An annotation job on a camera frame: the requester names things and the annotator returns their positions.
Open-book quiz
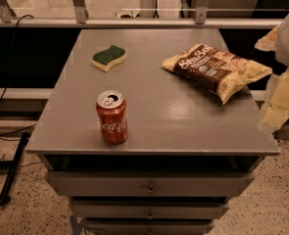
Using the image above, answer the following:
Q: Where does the bottom grey drawer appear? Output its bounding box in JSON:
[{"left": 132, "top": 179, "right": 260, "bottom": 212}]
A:
[{"left": 84, "top": 218, "right": 214, "bottom": 235}]

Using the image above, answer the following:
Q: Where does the black stand leg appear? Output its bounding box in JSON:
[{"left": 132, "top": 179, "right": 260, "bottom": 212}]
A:
[{"left": 0, "top": 132, "right": 29, "bottom": 207}]

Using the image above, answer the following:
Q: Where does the grey drawer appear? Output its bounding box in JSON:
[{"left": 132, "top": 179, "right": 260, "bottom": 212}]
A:
[
  {"left": 46, "top": 171, "right": 255, "bottom": 197},
  {"left": 70, "top": 200, "right": 229, "bottom": 219},
  {"left": 84, "top": 218, "right": 214, "bottom": 235}
]

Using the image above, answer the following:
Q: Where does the green and yellow sponge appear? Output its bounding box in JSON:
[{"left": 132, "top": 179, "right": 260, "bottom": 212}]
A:
[{"left": 91, "top": 45, "right": 126, "bottom": 71}]

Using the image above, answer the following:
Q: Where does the red Coca-Cola can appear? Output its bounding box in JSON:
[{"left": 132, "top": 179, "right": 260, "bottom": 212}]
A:
[{"left": 96, "top": 90, "right": 128, "bottom": 145}]

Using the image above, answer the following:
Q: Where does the black cable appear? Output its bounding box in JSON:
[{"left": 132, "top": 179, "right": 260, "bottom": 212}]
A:
[{"left": 0, "top": 14, "right": 37, "bottom": 141}]

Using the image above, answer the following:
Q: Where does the brown and cream chip bag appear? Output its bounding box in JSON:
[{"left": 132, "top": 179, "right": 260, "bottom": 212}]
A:
[{"left": 162, "top": 44, "right": 272, "bottom": 104}]

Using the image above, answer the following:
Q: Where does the middle grey drawer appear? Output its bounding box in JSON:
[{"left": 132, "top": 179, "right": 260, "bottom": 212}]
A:
[{"left": 70, "top": 200, "right": 229, "bottom": 219}]

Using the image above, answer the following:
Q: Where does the metal window railing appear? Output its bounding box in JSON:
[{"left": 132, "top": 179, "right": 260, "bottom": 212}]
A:
[{"left": 0, "top": 0, "right": 289, "bottom": 28}]

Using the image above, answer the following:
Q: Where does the top grey drawer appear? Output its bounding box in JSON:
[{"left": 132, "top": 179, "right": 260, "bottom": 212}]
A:
[{"left": 46, "top": 171, "right": 255, "bottom": 197}]

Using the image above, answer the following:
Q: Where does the grey drawer cabinet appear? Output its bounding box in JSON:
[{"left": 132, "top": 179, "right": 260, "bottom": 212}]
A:
[{"left": 25, "top": 28, "right": 281, "bottom": 235}]

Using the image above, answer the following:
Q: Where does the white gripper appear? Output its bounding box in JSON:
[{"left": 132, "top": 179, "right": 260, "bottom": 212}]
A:
[{"left": 255, "top": 14, "right": 289, "bottom": 133}]

